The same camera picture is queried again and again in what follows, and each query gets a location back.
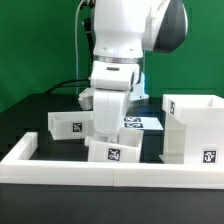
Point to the white marker sheet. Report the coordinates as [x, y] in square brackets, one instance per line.
[142, 123]

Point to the white drawer box rear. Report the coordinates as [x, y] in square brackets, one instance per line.
[70, 125]

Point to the white perimeter fence frame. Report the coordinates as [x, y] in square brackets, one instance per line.
[18, 167]

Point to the white drawer cabinet housing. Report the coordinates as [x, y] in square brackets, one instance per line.
[194, 129]

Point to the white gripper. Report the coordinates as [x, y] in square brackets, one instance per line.
[112, 84]

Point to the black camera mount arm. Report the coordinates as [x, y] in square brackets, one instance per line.
[87, 24]

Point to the white drawer box front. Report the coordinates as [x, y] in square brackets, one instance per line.
[127, 150]

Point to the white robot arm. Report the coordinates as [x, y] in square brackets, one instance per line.
[124, 29]

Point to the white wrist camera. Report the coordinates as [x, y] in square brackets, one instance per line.
[85, 99]

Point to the white drawer box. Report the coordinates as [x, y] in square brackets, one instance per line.
[127, 150]
[70, 125]

